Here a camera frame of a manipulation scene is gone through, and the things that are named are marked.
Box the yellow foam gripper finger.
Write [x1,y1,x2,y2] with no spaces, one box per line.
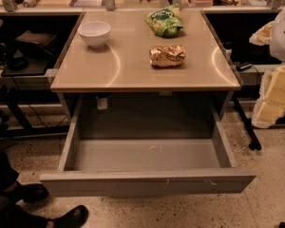
[249,21,273,46]
[252,63,285,128]

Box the grey top drawer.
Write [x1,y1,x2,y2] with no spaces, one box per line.
[41,96,256,197]

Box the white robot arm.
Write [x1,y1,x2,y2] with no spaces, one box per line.
[249,7,285,128]

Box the grey drawer cabinet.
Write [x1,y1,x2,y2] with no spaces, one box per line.
[51,9,242,93]

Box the black power adapter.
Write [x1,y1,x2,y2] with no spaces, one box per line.
[236,62,252,72]

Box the green chip bag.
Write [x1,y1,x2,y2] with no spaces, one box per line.
[143,3,183,38]

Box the gold foil snack bag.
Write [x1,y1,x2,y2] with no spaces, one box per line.
[149,45,186,67]

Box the white ceramic bowl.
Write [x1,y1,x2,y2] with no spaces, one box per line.
[77,21,111,48]

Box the black office chair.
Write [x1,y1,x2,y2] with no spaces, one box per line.
[0,19,57,77]

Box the black shoe lower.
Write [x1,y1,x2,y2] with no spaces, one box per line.
[47,205,89,228]

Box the black shoe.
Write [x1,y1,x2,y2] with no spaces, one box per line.
[47,205,89,228]
[0,181,49,203]

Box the black shoe upper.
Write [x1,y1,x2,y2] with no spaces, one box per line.
[0,181,49,203]

